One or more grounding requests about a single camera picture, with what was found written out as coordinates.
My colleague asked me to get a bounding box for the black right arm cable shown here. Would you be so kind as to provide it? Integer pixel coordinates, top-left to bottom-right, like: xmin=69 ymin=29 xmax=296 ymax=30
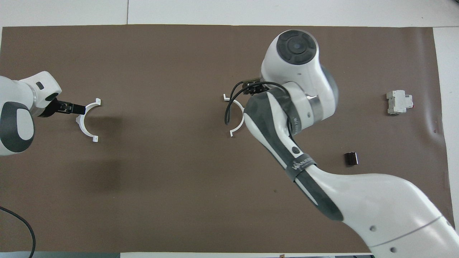
xmin=224 ymin=81 xmax=298 ymax=137

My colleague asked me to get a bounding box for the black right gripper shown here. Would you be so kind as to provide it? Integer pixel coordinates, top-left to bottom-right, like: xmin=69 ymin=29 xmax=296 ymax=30
xmin=242 ymin=77 xmax=268 ymax=95

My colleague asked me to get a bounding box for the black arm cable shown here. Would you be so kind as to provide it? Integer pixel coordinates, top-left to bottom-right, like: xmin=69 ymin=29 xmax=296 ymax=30
xmin=224 ymin=81 xmax=298 ymax=137
xmin=0 ymin=206 xmax=37 ymax=258

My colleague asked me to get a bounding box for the grey circuit breaker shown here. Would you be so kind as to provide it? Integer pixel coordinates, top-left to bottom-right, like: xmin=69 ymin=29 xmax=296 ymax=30
xmin=386 ymin=90 xmax=414 ymax=115

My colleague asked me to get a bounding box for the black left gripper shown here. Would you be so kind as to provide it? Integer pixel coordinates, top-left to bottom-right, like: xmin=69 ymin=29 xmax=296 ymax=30
xmin=38 ymin=99 xmax=86 ymax=118

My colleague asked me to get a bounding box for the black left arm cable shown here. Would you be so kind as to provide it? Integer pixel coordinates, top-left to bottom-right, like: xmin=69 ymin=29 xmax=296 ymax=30
xmin=0 ymin=206 xmax=37 ymax=258

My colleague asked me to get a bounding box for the white half-ring pipe clamp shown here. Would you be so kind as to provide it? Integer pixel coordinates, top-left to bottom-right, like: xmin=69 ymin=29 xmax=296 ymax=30
xmin=75 ymin=98 xmax=102 ymax=143
xmin=223 ymin=94 xmax=246 ymax=138

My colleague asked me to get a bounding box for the brown table mat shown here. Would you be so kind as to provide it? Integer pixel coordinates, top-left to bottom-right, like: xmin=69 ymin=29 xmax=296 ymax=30
xmin=0 ymin=24 xmax=456 ymax=253

